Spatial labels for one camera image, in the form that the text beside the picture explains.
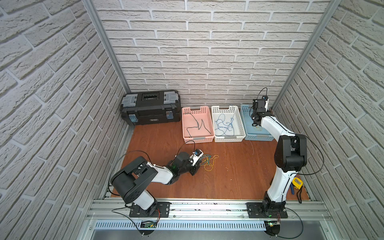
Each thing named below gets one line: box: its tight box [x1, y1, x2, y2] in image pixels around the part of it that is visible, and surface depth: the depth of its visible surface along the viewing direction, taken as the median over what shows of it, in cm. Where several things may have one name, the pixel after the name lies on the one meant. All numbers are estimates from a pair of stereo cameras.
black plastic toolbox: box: [120, 90, 182, 126], surface depth 102 cm
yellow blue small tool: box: [292, 177, 304, 190], surface depth 83 cm
